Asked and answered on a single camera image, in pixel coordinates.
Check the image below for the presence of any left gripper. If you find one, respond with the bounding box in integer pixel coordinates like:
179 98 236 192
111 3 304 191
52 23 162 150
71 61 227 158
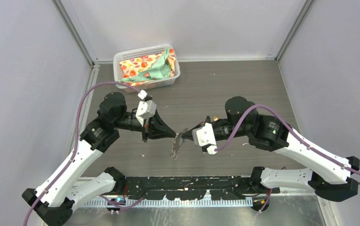
114 109 176 143

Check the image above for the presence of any metal key organizer plate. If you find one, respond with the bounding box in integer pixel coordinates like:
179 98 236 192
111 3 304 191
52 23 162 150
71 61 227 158
170 128 188 160

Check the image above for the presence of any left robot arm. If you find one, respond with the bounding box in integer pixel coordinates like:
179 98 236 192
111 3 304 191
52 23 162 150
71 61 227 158
22 92 177 226

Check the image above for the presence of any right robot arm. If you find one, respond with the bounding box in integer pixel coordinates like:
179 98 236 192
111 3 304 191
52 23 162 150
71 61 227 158
181 96 360 202

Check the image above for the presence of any white plastic basket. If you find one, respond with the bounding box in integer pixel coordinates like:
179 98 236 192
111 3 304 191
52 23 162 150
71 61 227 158
113 44 180 89

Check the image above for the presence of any floral cloth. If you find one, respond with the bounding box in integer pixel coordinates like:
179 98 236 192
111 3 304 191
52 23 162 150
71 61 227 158
119 48 176 87

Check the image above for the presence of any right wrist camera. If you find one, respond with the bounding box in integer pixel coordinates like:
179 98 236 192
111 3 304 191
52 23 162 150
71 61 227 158
194 122 217 155

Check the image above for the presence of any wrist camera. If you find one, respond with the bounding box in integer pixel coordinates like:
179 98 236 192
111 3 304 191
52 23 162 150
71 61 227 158
135 90 156 126
194 122 217 155

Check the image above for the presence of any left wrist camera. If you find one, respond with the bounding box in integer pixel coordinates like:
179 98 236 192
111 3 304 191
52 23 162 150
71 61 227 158
135 90 156 126

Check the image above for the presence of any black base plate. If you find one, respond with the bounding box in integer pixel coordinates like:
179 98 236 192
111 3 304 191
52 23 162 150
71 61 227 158
105 176 269 201

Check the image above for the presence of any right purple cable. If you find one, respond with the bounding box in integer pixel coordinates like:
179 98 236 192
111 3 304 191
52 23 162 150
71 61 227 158
214 104 360 214

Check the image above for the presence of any purple cable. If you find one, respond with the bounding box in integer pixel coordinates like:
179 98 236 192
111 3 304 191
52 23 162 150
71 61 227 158
22 81 148 226
214 104 360 214

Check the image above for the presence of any white cable duct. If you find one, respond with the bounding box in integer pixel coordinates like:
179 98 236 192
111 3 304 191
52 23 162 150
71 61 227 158
82 197 253 208

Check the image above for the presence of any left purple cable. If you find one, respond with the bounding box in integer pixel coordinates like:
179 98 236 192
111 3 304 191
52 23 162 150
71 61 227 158
22 81 148 226

